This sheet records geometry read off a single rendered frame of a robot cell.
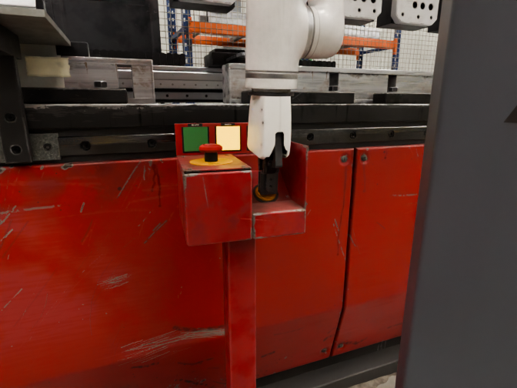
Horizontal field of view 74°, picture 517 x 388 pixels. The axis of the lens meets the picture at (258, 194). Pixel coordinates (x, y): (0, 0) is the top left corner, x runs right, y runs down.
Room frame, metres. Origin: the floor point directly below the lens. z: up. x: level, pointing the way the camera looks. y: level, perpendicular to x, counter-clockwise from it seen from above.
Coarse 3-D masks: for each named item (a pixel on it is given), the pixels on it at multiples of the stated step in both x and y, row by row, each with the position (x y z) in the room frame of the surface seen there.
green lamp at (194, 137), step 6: (186, 132) 0.64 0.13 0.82; (192, 132) 0.65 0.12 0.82; (198, 132) 0.65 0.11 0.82; (204, 132) 0.65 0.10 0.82; (186, 138) 0.64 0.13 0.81; (192, 138) 0.65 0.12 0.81; (198, 138) 0.65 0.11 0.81; (204, 138) 0.65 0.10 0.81; (186, 144) 0.64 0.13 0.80; (192, 144) 0.65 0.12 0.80; (198, 144) 0.65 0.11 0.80; (186, 150) 0.64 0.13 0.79; (192, 150) 0.64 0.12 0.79; (198, 150) 0.65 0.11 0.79
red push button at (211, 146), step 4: (204, 144) 0.57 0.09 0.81; (208, 144) 0.57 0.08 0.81; (212, 144) 0.57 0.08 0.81; (216, 144) 0.57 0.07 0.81; (200, 148) 0.56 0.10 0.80; (204, 148) 0.56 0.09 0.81; (208, 148) 0.55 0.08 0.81; (212, 148) 0.55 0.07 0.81; (216, 148) 0.56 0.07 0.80; (220, 148) 0.56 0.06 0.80; (208, 152) 0.56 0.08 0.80; (212, 152) 0.56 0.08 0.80; (216, 152) 0.57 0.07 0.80; (208, 156) 0.56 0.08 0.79; (212, 156) 0.56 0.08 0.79; (216, 156) 0.57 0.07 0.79; (208, 160) 0.56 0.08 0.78; (212, 160) 0.56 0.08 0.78; (216, 160) 0.57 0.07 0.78
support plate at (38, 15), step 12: (0, 12) 0.50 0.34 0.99; (12, 12) 0.51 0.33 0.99; (24, 12) 0.51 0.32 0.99; (36, 12) 0.52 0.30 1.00; (12, 24) 0.56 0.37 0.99; (24, 24) 0.56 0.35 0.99; (36, 24) 0.56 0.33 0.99; (48, 24) 0.56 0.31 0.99; (24, 36) 0.66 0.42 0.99; (36, 36) 0.66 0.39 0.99; (48, 36) 0.66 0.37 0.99; (60, 36) 0.66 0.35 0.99
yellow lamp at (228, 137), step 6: (222, 126) 0.66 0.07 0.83; (228, 126) 0.66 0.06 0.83; (234, 126) 0.67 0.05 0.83; (216, 132) 0.66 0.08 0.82; (222, 132) 0.66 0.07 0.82; (228, 132) 0.66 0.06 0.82; (234, 132) 0.67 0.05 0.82; (222, 138) 0.66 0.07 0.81; (228, 138) 0.66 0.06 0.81; (234, 138) 0.67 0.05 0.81; (222, 144) 0.66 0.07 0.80; (228, 144) 0.66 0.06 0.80; (234, 144) 0.67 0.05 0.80
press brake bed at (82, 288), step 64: (128, 128) 0.69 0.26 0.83; (320, 128) 0.84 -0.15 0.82; (384, 128) 0.90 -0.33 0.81; (0, 192) 0.60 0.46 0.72; (64, 192) 0.63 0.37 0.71; (128, 192) 0.67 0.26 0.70; (320, 192) 0.83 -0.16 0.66; (384, 192) 0.91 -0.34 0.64; (0, 256) 0.59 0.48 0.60; (64, 256) 0.63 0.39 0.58; (128, 256) 0.67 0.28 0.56; (192, 256) 0.72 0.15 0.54; (256, 256) 0.77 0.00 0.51; (320, 256) 0.84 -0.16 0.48; (384, 256) 0.91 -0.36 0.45; (0, 320) 0.58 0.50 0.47; (64, 320) 0.62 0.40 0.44; (128, 320) 0.66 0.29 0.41; (192, 320) 0.71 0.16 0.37; (256, 320) 0.77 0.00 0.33; (320, 320) 0.85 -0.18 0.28; (384, 320) 0.96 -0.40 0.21; (0, 384) 0.57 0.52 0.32; (64, 384) 0.62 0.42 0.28; (128, 384) 0.68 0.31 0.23; (192, 384) 0.75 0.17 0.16; (256, 384) 0.85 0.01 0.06; (320, 384) 0.86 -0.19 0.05
